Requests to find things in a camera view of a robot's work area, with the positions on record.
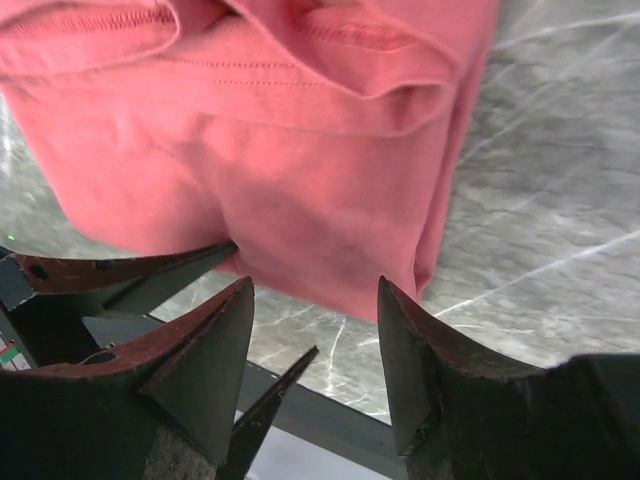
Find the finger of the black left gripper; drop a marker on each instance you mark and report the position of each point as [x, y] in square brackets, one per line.
[250, 430]

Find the dusty red polo shirt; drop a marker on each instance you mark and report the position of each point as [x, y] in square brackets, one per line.
[321, 137]

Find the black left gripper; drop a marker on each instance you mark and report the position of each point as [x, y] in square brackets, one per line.
[44, 300]

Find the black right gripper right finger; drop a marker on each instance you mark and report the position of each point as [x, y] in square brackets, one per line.
[460, 410]

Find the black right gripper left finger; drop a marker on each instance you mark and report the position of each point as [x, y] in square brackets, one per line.
[161, 406]

